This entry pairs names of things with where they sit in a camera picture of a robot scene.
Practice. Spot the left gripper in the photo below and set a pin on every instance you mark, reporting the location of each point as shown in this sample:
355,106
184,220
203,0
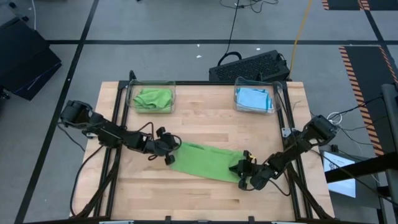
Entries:
155,146

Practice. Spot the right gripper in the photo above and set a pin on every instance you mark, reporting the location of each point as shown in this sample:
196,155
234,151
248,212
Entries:
258,177

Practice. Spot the light blue microfiber towel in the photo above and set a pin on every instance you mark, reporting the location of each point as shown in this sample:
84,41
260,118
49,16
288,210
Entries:
271,102
252,99

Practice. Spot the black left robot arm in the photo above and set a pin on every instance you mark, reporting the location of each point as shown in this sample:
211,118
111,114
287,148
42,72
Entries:
109,133

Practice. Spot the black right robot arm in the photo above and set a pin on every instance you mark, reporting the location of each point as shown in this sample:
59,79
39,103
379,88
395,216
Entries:
298,143

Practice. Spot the clear plastic bin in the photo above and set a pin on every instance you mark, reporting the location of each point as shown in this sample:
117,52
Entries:
130,107
237,93

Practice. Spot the black perforated computer case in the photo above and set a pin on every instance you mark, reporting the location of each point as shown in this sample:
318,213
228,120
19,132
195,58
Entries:
248,67

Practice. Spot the white-screen monitor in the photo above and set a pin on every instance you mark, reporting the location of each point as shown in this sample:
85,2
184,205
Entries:
342,186

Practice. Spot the black beam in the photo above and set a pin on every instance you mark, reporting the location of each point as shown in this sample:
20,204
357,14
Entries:
357,169

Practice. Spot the black hazard-striped floor mat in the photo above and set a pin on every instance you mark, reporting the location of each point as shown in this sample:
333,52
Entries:
342,3
367,77

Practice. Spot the black equipment case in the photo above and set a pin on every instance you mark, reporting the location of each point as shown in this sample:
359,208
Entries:
25,59

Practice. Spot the black frame clip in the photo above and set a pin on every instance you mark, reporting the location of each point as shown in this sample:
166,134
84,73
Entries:
168,220
251,220

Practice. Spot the silver arm base bracket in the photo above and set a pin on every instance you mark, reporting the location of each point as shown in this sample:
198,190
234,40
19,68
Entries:
90,135
286,132

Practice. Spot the grey post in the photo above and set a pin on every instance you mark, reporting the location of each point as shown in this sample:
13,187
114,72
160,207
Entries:
391,124

